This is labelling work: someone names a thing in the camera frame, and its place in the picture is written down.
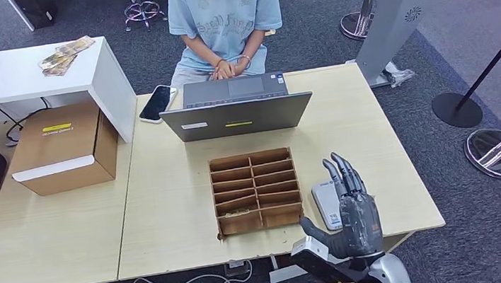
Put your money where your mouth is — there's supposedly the chrome stool base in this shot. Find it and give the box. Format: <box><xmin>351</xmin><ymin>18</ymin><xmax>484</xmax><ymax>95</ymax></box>
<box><xmin>122</xmin><ymin>0</ymin><xmax>169</xmax><ymax>34</ymax></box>

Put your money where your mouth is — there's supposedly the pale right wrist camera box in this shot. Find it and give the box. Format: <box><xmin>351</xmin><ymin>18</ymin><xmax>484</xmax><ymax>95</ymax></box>
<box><xmin>288</xmin><ymin>231</ymin><xmax>342</xmax><ymax>278</ymax></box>

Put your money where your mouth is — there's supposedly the black stanchion with round base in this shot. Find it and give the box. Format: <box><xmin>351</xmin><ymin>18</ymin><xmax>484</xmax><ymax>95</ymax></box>
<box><xmin>421</xmin><ymin>7</ymin><xmax>501</xmax><ymax>132</ymax></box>

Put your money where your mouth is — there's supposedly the black computer tower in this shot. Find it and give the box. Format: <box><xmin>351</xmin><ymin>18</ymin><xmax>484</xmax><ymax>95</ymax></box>
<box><xmin>13</xmin><ymin>0</ymin><xmax>62</xmax><ymax>33</ymax></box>

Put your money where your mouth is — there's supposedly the grey laptop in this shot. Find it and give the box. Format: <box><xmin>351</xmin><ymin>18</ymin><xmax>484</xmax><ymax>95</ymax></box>
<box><xmin>155</xmin><ymin>67</ymin><xmax>317</xmax><ymax>146</ymax></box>

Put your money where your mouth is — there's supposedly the small power adapter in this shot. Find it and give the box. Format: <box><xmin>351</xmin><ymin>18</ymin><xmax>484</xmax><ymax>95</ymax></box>
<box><xmin>223</xmin><ymin>259</ymin><xmax>252</xmax><ymax>279</ymax></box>

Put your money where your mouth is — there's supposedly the crumpled clear plastic wrap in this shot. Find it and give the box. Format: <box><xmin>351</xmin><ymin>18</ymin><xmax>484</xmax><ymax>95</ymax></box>
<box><xmin>382</xmin><ymin>57</ymin><xmax>418</xmax><ymax>90</ymax></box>

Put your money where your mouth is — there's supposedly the black smartphone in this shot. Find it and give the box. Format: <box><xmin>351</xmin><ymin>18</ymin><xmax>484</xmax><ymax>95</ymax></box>
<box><xmin>135</xmin><ymin>82</ymin><xmax>182</xmax><ymax>126</ymax></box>

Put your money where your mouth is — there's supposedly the person's left hand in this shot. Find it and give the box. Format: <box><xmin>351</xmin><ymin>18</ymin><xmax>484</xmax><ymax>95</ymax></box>
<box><xmin>227</xmin><ymin>55</ymin><xmax>253</xmax><ymax>78</ymax></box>

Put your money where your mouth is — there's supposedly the white desk shelf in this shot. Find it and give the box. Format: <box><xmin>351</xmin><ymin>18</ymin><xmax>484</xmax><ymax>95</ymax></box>
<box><xmin>0</xmin><ymin>33</ymin><xmax>143</xmax><ymax>159</ymax></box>

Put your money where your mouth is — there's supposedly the grey card reader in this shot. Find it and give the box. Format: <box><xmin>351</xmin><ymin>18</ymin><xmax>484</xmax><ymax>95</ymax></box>
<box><xmin>309</xmin><ymin>176</ymin><xmax>351</xmax><ymax>233</ymax></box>

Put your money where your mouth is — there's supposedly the wooden card organizer rack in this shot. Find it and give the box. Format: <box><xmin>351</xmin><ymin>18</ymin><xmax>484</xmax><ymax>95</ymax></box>
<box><xmin>207</xmin><ymin>145</ymin><xmax>308</xmax><ymax>242</ymax></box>

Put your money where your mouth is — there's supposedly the room key card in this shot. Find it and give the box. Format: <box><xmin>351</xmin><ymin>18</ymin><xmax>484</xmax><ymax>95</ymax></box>
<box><xmin>224</xmin><ymin>209</ymin><xmax>250</xmax><ymax>220</ymax></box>

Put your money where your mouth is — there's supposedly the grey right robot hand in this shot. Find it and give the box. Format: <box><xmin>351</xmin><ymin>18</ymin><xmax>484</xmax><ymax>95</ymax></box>
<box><xmin>291</xmin><ymin>147</ymin><xmax>386</xmax><ymax>265</ymax></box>

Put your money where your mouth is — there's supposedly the person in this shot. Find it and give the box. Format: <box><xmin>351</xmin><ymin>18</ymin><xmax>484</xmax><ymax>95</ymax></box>
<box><xmin>161</xmin><ymin>0</ymin><xmax>289</xmax><ymax>87</ymax></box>

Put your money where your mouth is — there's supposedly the brown cardboard box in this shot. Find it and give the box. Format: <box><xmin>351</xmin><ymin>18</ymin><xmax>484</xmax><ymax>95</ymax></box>
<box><xmin>2</xmin><ymin>97</ymin><xmax>125</xmax><ymax>201</ymax></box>

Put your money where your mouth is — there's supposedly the black power cable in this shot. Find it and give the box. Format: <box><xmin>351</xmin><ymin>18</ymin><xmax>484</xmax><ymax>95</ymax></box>
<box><xmin>0</xmin><ymin>96</ymin><xmax>57</xmax><ymax>145</ymax></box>

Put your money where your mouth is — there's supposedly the grey standing kiosk panel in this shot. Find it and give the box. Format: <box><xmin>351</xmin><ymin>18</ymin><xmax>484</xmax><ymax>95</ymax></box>
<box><xmin>348</xmin><ymin>0</ymin><xmax>448</xmax><ymax>90</ymax></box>

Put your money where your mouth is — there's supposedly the person's right hand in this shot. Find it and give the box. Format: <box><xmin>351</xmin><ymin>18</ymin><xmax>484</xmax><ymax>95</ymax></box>
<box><xmin>208</xmin><ymin>59</ymin><xmax>235</xmax><ymax>82</ymax></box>

